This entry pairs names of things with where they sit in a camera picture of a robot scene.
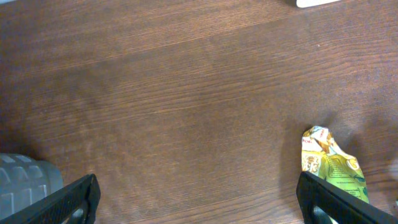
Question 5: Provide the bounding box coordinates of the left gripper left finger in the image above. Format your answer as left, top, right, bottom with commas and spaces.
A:
1, 174, 100, 224

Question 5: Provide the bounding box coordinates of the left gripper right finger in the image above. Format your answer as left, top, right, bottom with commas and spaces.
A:
296, 172, 397, 224

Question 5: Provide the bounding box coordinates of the yellow green snack packet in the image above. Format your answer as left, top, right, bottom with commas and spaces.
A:
301, 126, 369, 203

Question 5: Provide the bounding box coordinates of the white barcode scanner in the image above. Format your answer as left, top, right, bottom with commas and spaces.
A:
296, 0, 339, 8

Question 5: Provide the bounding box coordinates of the grey plastic mesh basket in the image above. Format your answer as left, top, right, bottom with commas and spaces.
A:
1, 154, 63, 219

